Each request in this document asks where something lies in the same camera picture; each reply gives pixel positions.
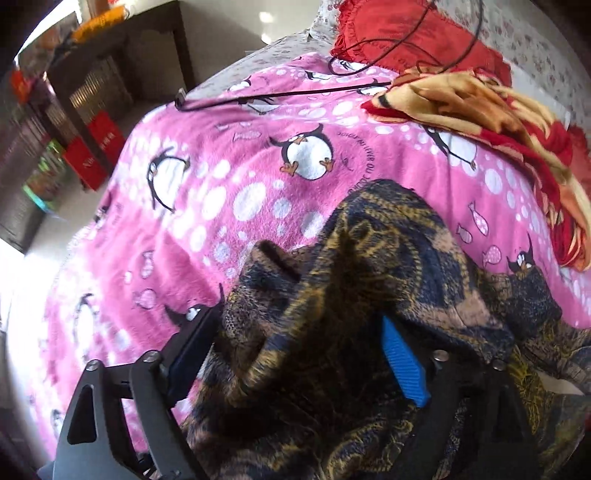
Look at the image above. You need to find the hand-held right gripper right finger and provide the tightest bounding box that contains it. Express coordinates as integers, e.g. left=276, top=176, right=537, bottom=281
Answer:
left=380, top=316, right=544, bottom=480

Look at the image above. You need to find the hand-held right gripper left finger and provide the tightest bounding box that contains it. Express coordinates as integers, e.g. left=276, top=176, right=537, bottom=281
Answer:
left=52, top=305, right=225, bottom=480

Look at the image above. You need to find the dark floral patterned garment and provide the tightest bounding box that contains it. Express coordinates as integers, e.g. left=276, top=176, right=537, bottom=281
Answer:
left=178, top=178, right=591, bottom=480

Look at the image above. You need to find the pink penguin blanket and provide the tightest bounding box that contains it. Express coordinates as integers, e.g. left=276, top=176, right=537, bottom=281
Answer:
left=25, top=52, right=591, bottom=457

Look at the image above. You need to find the red box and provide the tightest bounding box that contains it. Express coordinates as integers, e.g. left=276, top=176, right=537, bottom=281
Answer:
left=62, top=137, right=110, bottom=191
left=87, top=111, right=126, bottom=163

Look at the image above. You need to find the red yellow floral blanket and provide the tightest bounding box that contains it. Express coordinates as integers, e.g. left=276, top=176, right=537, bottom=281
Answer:
left=360, top=69, right=591, bottom=272

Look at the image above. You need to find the brown wooden side table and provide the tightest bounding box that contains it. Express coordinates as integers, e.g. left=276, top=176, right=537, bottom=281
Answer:
left=46, top=0, right=195, bottom=139

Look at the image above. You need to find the red frilled heart pillow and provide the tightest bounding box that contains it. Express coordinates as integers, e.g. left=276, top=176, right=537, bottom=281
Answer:
left=330, top=0, right=513, bottom=88

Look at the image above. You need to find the orange cloth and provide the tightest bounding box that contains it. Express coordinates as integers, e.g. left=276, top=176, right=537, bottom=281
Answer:
left=71, top=4, right=129, bottom=43

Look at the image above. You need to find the black cable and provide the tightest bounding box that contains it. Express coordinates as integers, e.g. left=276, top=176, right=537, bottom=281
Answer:
left=174, top=0, right=485, bottom=112

